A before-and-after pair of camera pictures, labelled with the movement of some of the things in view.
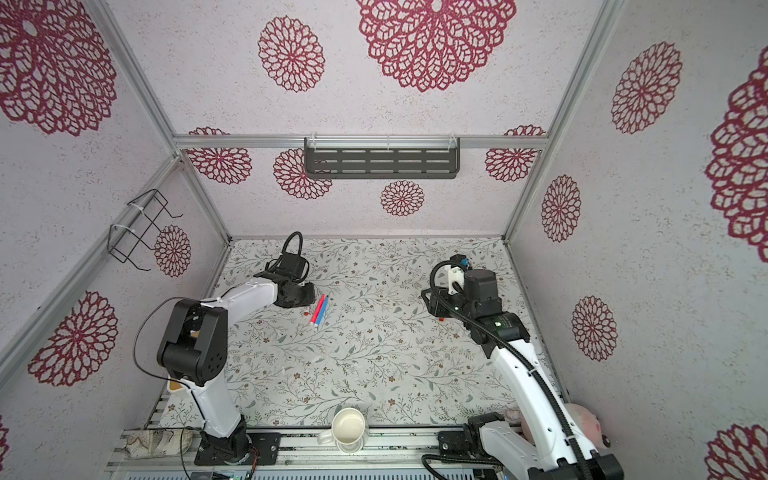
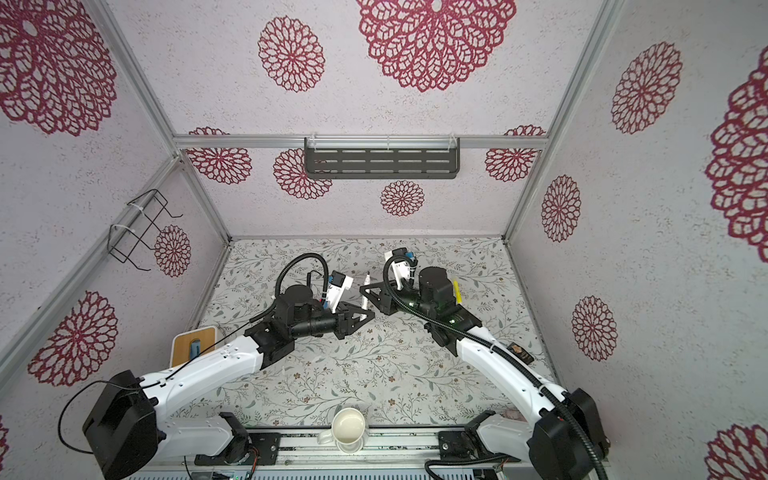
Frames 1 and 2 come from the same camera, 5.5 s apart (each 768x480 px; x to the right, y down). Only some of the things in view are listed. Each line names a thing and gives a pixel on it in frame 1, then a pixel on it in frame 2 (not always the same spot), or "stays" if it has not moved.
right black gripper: [438, 303] to [385, 305]
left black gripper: [309, 298] to [346, 323]
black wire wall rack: [144, 212] stays
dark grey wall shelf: [382, 158] stays
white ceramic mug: [347, 430] stays
